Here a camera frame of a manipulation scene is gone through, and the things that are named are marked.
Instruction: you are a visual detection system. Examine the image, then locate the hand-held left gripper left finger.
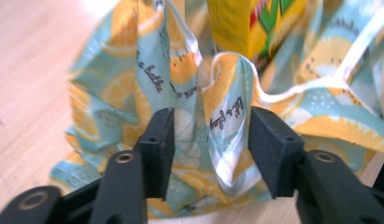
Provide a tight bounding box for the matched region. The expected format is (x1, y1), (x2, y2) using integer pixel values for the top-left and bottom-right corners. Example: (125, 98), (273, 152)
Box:
(133, 106), (176, 202)

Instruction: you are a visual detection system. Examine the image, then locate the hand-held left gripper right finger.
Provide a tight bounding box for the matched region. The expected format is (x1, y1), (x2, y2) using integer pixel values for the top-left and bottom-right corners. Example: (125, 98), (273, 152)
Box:
(248, 105), (306, 200)

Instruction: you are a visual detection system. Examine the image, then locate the fruit-print blue yellow cloth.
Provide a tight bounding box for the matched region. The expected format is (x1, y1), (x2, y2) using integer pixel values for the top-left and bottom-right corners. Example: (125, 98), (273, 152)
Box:
(49, 0), (384, 218)

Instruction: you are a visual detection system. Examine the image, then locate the yellow carton box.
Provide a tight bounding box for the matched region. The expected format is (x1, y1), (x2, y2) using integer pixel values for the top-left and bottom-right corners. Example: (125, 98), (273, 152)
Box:
(206, 0), (308, 71)

